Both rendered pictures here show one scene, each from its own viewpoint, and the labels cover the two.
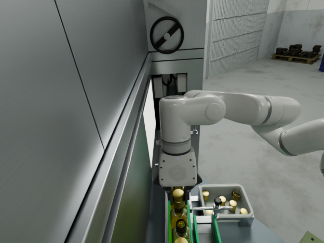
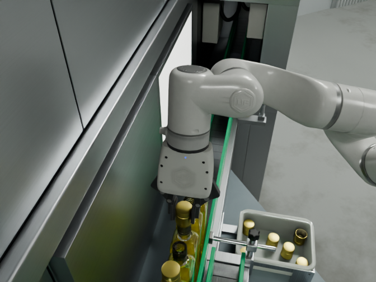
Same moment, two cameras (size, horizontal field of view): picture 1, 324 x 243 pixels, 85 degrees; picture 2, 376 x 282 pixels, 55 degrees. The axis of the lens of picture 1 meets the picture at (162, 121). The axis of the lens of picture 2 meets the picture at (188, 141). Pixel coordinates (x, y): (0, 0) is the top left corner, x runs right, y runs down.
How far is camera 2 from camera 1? 21 cm
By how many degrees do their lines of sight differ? 11
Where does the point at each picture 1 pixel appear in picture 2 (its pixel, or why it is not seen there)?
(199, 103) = (222, 86)
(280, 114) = (356, 119)
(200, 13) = not seen: outside the picture
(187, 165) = (197, 169)
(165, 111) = (174, 89)
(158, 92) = (209, 33)
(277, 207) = not seen: outside the picture
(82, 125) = (57, 97)
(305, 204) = not seen: outside the picture
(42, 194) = (12, 164)
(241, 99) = (302, 84)
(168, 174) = (169, 177)
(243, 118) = (299, 115)
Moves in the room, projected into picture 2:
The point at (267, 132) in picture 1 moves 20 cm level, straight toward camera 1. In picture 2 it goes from (345, 143) to (289, 199)
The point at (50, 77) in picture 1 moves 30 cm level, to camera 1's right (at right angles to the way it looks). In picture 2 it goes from (27, 45) to (309, 64)
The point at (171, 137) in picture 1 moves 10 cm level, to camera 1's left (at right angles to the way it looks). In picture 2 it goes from (178, 126) to (119, 121)
